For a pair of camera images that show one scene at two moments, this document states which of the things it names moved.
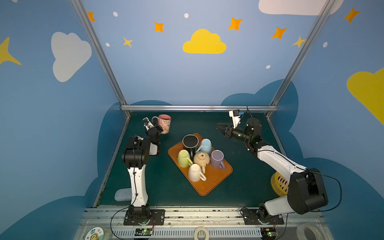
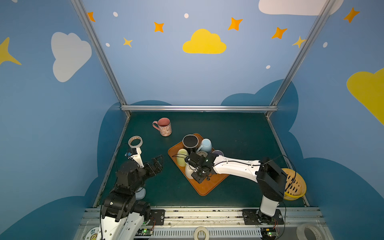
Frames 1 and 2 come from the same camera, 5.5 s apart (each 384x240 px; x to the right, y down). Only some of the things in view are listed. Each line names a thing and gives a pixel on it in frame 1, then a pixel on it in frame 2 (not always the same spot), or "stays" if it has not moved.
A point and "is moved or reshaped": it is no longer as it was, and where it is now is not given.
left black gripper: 154,130 -> 151,168
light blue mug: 206,146 stays
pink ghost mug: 164,122 is moved or reshaped
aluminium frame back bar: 199,108 stays
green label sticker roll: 96,233 stays
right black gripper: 229,132 -> 197,167
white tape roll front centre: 201,228 stays
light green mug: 183,158 stays
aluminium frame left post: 101,53 stays
